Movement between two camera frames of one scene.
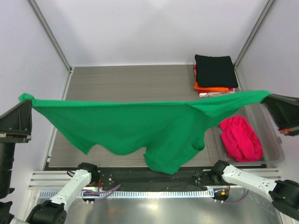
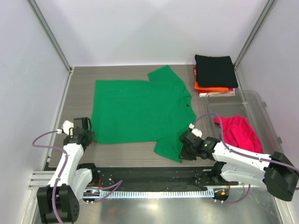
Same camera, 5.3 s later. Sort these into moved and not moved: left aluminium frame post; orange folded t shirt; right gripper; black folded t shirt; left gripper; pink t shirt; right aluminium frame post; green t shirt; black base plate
Moved: left gripper; green t shirt; right gripper
Not moved: black base plate; orange folded t shirt; pink t shirt; left aluminium frame post; black folded t shirt; right aluminium frame post
